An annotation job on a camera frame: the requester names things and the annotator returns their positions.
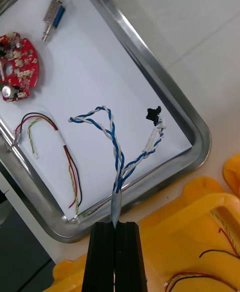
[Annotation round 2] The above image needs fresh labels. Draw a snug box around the white paper sheet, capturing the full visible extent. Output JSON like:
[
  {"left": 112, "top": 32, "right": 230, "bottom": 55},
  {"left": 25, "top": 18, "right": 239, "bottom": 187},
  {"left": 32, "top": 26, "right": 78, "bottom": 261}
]
[{"left": 0, "top": 0, "right": 193, "bottom": 220}]

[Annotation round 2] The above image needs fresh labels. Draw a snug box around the round red circuit board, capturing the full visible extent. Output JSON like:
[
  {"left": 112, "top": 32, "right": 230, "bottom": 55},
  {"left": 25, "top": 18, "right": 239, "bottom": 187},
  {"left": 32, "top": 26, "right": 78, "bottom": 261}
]
[{"left": 0, "top": 31, "right": 40, "bottom": 102}]

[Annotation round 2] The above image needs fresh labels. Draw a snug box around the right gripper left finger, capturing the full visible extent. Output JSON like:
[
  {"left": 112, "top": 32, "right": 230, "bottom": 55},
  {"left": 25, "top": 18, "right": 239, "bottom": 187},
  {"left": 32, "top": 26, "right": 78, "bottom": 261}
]
[{"left": 81, "top": 222, "right": 117, "bottom": 292}]

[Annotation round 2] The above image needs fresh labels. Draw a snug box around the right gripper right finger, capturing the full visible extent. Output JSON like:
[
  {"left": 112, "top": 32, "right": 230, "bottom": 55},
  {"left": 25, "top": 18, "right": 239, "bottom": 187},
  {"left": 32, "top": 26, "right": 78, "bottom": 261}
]
[{"left": 115, "top": 221, "right": 148, "bottom": 292}]

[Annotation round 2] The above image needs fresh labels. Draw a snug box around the blue-white twisted wire harness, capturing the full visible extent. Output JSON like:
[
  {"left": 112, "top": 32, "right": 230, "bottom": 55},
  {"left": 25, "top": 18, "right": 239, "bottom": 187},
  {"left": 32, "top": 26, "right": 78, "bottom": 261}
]
[{"left": 67, "top": 105, "right": 168, "bottom": 229}]

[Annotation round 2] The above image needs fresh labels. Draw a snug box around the steel tray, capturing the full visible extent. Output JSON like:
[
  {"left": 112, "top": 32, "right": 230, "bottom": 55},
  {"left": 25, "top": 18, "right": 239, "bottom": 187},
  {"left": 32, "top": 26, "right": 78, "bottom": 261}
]
[{"left": 0, "top": 0, "right": 212, "bottom": 244}]

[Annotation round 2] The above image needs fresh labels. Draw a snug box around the pile of red-black wire harnesses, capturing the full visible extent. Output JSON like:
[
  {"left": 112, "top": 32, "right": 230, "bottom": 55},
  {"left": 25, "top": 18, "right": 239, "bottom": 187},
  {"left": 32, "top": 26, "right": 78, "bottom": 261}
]
[{"left": 163, "top": 211, "right": 240, "bottom": 292}]

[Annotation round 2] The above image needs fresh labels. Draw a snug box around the yellow-orange plastic bin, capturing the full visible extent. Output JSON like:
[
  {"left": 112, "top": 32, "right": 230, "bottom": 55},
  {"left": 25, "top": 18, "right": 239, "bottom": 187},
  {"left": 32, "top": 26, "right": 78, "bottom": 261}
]
[
  {"left": 222, "top": 152, "right": 240, "bottom": 199},
  {"left": 51, "top": 176, "right": 240, "bottom": 292}
]

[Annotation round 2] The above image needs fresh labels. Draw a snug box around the red-black green-yellow wire harness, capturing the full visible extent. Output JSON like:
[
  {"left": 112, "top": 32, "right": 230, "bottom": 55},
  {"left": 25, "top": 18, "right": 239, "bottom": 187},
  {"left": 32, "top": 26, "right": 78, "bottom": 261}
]
[{"left": 12, "top": 112, "right": 83, "bottom": 217}]

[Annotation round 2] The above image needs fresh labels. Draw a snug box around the metal solenoid with blue label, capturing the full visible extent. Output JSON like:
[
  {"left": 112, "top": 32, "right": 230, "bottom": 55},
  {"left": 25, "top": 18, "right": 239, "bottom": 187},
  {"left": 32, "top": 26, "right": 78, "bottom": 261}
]
[{"left": 41, "top": 0, "right": 67, "bottom": 42}]

